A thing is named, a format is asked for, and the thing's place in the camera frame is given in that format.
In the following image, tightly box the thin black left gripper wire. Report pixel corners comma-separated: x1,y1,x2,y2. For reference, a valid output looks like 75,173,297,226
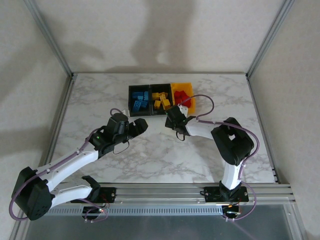
112,141,131,155

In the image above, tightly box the wide aluminium mounting rail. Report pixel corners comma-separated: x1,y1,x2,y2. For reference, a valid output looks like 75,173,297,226
23,183,297,206

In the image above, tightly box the yellow plastic bin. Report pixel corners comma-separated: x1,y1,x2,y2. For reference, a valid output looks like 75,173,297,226
171,81,197,115

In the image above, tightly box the grey transparent panel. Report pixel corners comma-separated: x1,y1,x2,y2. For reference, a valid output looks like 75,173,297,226
14,213,305,240

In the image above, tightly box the black controller board with LED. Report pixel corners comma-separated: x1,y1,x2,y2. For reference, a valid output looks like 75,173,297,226
223,204,243,217
82,206,106,217

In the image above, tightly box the aluminium frame post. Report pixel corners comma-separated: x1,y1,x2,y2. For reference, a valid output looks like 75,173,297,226
245,0,298,80
23,0,75,79

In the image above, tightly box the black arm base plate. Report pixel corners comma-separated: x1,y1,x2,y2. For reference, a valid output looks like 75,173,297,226
204,186,250,203
70,186,117,204

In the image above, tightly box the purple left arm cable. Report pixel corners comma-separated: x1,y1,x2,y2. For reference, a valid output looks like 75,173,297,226
8,107,126,224

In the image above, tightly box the grey slotted cable duct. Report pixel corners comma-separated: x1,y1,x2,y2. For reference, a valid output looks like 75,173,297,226
46,205,225,216

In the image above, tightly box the aluminium table side rail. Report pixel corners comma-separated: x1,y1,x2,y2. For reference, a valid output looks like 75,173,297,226
39,73,77,171
246,76,280,183

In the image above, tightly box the black plastic bin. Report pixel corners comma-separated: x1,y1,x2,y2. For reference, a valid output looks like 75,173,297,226
128,84,153,118
149,83,175,116

